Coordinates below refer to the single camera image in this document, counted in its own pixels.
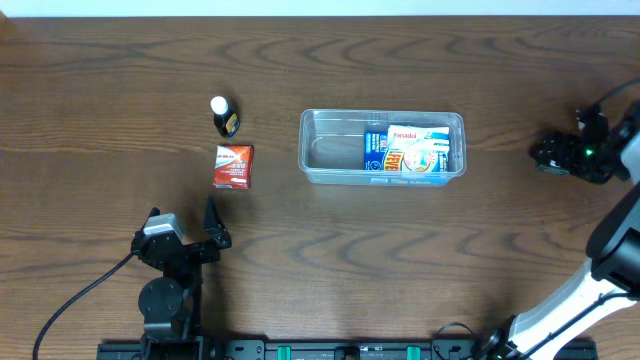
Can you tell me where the blue Kool Fever box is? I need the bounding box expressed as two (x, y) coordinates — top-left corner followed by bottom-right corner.
(364, 132), (388, 171)

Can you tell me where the white Panadol box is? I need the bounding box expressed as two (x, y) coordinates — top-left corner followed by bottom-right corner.
(383, 125), (450, 173)

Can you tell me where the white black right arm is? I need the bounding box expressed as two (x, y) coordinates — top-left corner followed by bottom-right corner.
(474, 102), (639, 360)

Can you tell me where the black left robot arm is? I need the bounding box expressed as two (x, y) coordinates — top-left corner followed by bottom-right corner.
(131, 197), (232, 359)

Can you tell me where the clear plastic container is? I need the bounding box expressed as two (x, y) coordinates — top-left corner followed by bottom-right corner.
(298, 109), (466, 187)

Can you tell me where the red medicine box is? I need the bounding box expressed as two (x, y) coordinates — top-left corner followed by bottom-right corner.
(213, 145), (254, 190)

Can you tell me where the dark bottle white cap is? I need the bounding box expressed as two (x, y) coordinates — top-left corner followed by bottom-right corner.
(210, 96), (240, 138)

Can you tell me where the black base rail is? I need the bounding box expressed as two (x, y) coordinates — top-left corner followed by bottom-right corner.
(96, 337), (599, 360)

